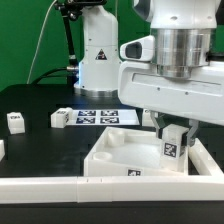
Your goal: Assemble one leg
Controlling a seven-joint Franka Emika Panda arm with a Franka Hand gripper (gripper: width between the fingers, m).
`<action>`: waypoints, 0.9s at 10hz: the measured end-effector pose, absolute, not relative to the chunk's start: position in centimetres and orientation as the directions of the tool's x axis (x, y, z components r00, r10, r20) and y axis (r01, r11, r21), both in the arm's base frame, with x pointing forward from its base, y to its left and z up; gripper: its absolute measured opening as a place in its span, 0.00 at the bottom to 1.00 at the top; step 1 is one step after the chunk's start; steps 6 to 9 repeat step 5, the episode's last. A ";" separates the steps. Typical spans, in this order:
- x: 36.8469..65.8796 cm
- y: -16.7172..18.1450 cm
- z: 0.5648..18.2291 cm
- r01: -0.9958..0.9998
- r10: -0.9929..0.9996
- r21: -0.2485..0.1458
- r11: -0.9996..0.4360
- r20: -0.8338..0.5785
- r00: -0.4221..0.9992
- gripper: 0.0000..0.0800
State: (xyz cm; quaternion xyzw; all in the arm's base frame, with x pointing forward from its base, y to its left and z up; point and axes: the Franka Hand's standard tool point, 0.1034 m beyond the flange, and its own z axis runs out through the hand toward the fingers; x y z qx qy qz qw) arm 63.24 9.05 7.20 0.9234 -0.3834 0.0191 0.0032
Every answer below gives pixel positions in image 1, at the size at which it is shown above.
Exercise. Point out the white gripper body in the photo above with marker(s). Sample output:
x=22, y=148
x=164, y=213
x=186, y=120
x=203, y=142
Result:
x=171, y=74

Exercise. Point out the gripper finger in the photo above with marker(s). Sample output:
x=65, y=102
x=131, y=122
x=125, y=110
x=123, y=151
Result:
x=188, y=138
x=158, y=122

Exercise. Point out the white square tabletop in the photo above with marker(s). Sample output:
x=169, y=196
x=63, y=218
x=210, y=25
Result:
x=127, y=152

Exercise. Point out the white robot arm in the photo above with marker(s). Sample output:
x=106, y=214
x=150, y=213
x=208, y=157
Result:
x=99, y=69

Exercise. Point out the white sheet with tags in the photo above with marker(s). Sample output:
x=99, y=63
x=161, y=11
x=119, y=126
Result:
x=105, y=117

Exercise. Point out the white L-shaped fence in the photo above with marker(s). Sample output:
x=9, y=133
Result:
x=110, y=189

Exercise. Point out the white block at left edge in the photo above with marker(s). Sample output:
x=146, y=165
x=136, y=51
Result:
x=2, y=150

